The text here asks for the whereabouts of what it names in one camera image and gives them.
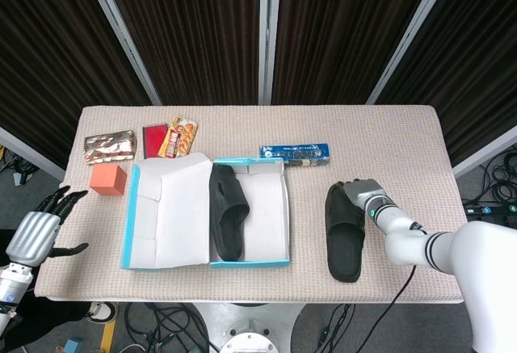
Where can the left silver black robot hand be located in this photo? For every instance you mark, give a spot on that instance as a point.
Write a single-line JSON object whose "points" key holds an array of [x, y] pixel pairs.
{"points": [[30, 236]]}

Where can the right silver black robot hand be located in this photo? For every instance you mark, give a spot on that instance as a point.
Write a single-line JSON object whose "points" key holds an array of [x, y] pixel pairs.
{"points": [[363, 191]]}

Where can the black slipper with side holes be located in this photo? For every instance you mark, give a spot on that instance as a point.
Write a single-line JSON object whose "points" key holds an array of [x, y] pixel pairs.
{"points": [[228, 215]]}

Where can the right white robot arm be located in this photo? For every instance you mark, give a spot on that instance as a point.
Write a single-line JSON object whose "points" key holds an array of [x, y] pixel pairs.
{"points": [[404, 240]]}

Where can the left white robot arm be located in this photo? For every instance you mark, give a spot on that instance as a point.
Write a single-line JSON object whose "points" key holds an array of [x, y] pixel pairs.
{"points": [[12, 284]]}

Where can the beige cloth-covered table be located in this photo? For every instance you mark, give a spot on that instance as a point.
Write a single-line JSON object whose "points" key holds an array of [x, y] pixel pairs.
{"points": [[404, 147]]}

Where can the orange cube block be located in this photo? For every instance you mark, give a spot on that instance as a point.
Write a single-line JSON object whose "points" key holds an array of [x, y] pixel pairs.
{"points": [[107, 179]]}

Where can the light blue shoe box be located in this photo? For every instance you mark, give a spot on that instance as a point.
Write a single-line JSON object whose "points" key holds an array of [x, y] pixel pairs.
{"points": [[177, 215]]}

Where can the red packet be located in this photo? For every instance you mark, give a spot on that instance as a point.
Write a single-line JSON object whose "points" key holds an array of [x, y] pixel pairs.
{"points": [[154, 137]]}

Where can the blue printed carton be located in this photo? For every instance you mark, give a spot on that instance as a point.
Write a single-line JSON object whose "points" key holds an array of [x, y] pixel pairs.
{"points": [[295, 153]]}

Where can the black trouser leg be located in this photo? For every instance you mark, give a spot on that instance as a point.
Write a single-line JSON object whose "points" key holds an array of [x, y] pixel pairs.
{"points": [[60, 316]]}

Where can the white sneaker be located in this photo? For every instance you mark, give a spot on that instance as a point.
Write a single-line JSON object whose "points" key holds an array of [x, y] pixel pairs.
{"points": [[101, 312]]}

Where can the gold foil snack bag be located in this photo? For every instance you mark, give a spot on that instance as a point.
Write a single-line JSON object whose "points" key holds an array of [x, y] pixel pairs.
{"points": [[109, 147]]}

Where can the small blue block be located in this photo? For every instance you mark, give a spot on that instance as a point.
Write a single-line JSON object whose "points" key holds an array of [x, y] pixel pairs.
{"points": [[72, 347]]}

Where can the black power strip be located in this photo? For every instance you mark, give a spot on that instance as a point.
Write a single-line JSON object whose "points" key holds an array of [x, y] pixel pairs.
{"points": [[497, 209]]}

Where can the dark brown curtain panel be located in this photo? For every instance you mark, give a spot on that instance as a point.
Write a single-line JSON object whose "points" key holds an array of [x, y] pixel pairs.
{"points": [[194, 34], [476, 46], [335, 34], [48, 46]]}

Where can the yellow snack packet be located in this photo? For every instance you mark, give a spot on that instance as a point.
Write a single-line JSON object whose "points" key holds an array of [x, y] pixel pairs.
{"points": [[179, 137]]}

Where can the grey aluminium frame post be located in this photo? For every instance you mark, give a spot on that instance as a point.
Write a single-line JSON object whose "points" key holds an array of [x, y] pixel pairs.
{"points": [[412, 34], [121, 34], [32, 154], [484, 153], [268, 34]]}

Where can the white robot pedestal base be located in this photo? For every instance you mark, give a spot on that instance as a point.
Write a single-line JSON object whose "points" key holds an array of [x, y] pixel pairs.
{"points": [[250, 312]]}

